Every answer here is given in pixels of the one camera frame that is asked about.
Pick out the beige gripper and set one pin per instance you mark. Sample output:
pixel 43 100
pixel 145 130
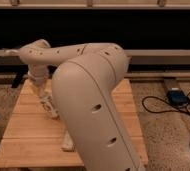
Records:
pixel 39 88

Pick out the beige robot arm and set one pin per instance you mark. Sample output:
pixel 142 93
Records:
pixel 83 78

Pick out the blue black power adapter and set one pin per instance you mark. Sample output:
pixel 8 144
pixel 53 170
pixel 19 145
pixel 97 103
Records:
pixel 177 97

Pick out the metal frame rail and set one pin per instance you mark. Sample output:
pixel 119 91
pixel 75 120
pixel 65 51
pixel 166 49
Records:
pixel 182 57

